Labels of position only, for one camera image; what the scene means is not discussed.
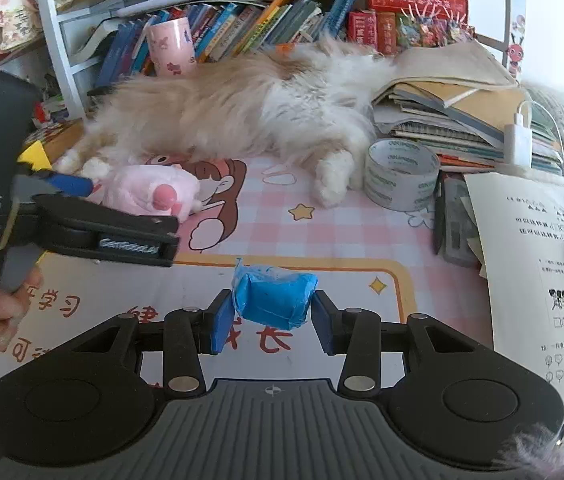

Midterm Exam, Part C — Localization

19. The white charger with cable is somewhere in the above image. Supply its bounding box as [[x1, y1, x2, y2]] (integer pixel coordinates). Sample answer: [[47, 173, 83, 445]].
[[504, 100, 554, 169]]

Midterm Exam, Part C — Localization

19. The stack of notebooks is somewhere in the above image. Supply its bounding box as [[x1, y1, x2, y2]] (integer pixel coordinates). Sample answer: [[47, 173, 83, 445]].
[[371, 80, 564, 177]]

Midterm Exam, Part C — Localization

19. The clear tape roll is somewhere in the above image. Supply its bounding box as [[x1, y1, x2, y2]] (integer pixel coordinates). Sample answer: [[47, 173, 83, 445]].
[[364, 138, 442, 211]]

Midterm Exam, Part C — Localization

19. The pink checked cloth desktop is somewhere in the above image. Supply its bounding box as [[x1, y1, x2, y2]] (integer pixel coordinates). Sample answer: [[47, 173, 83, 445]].
[[0, 152, 499, 402]]

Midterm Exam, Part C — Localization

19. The red cartoon wall sticker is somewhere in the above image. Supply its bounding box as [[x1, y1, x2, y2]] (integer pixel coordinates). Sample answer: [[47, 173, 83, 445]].
[[504, 19, 526, 79]]

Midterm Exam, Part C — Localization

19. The white bookshelf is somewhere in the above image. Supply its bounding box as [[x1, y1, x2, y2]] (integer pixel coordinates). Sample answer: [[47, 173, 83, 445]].
[[31, 0, 514, 122]]

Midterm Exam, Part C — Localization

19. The blue packet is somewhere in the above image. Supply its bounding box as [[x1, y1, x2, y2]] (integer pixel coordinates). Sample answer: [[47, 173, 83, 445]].
[[231, 258, 319, 331]]

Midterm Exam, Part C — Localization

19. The fluffy orange white cat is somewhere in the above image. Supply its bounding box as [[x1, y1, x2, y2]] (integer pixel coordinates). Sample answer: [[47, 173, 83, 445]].
[[54, 35, 399, 209]]

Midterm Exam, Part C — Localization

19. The white printed worksheet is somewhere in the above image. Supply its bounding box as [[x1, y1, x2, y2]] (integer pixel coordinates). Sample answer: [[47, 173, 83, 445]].
[[463, 172, 564, 387]]

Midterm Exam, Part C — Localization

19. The dark notebook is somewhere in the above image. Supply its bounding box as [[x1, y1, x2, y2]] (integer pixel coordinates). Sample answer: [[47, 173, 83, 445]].
[[434, 170, 484, 269]]

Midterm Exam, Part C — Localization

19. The pink plush toy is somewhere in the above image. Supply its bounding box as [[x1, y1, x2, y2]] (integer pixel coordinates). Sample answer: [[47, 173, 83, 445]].
[[94, 162, 203, 219]]

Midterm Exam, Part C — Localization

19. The pink printed cup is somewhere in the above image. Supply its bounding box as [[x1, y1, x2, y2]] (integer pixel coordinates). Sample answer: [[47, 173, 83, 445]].
[[145, 17, 198, 78]]

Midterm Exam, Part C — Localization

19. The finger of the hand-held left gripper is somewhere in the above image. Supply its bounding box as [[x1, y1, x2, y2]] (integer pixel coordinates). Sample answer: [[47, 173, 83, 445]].
[[14, 170, 96, 204]]

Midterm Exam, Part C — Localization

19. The row of colourful books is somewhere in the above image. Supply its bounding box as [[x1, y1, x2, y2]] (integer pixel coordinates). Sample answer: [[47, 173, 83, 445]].
[[94, 0, 364, 74]]

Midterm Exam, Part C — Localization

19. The beige cloth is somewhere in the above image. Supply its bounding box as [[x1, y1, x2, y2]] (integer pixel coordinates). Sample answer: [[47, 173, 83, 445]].
[[391, 41, 519, 93]]

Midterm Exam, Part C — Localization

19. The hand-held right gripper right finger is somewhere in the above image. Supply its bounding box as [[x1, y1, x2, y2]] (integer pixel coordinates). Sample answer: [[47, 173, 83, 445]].
[[310, 290, 479, 394]]

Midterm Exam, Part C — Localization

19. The fluffy toy with silver bell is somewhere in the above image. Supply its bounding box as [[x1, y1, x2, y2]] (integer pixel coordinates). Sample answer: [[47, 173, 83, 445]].
[[499, 354, 564, 480]]

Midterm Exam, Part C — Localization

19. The floral cloth item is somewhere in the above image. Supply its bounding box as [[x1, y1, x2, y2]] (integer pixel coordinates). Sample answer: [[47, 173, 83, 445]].
[[0, 0, 44, 52]]

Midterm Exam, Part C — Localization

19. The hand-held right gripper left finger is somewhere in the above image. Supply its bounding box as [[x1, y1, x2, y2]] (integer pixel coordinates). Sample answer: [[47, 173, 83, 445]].
[[69, 288, 237, 394]]

